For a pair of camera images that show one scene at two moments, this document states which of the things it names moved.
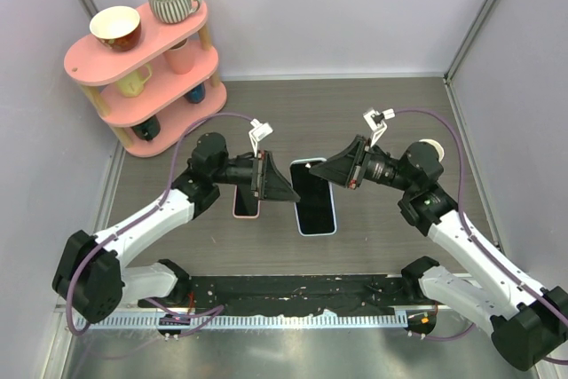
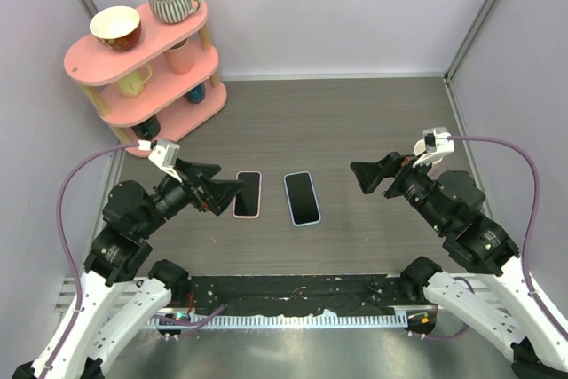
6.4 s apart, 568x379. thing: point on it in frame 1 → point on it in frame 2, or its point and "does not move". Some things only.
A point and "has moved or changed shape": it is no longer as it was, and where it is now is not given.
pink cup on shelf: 181,58 does not move
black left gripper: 267,180 → 216,193
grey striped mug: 169,2 does not move
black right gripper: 349,167 → 369,174
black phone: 246,202 does not move
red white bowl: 116,28 does not move
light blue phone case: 335,220 → 302,198
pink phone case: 244,217 does not move
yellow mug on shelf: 132,84 does not move
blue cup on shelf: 197,94 does not move
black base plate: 295,294 does not move
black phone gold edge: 314,209 has moved or changed shape
